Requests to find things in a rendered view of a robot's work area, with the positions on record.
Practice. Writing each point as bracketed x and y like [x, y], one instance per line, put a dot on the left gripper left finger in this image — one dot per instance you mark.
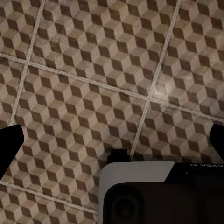
[11, 140]

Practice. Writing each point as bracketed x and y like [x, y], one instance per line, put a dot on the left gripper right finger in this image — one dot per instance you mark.
[217, 139]

